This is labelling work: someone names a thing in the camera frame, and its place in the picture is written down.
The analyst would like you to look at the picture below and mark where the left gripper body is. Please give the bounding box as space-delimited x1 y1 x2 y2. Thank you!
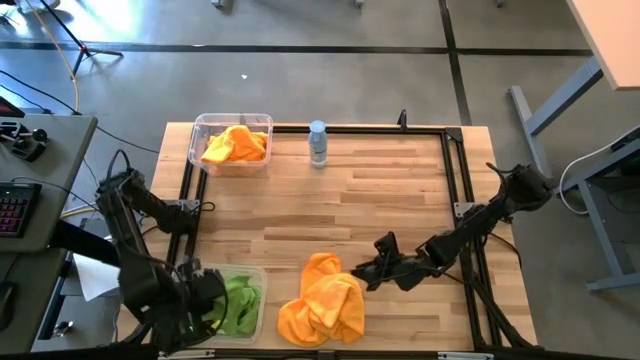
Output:
187 267 227 311

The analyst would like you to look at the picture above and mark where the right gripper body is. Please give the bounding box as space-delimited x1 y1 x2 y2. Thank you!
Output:
394 249 444 292

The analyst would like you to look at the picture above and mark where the clear plastic bin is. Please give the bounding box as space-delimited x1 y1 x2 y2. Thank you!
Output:
197 263 269 345
187 112 275 177

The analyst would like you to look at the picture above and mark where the white paper sheet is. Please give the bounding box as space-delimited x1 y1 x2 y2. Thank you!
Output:
72 253 121 303

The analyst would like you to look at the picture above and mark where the black desk crossbar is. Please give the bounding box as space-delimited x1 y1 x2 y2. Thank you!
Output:
47 219 124 269

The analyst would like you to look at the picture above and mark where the blue-capped spray bottle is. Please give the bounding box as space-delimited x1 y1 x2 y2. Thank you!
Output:
307 119 329 169

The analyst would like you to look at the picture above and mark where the silver caster wheel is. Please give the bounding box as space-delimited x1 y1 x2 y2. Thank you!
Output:
51 319 76 339

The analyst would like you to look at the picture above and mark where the grey metal table leg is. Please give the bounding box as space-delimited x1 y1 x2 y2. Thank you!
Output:
508 56 605 171

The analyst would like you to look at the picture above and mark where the grey side desk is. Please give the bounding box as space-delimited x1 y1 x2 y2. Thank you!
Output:
0 113 99 357

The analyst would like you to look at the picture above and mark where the black computer mouse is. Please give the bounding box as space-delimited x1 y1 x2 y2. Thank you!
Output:
0 281 16 332

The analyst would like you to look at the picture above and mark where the black keyboard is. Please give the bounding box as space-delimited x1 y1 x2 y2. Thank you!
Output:
0 181 44 239

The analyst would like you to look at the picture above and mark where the black tripod stand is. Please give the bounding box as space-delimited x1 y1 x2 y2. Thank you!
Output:
37 0 124 77

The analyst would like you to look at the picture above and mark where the black device with red edge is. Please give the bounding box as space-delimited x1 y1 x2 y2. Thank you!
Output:
0 95 26 119

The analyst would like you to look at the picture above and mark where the white tabletop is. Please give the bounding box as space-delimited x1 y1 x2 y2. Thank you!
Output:
566 0 640 92

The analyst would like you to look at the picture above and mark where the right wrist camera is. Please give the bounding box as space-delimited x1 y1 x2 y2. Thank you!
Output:
373 231 402 261

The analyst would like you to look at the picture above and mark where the black aluminium table frame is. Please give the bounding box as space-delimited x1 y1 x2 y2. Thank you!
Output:
115 124 539 360

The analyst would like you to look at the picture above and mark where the white power cable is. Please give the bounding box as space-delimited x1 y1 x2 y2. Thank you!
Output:
59 202 101 220

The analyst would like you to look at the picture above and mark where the grey metal desk frame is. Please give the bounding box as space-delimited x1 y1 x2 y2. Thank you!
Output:
559 124 640 292

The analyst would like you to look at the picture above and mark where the yellow floor cable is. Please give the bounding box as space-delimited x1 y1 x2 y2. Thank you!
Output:
23 0 81 115

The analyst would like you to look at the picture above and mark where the black floor cable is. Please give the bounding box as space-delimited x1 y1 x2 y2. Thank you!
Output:
0 69 161 155

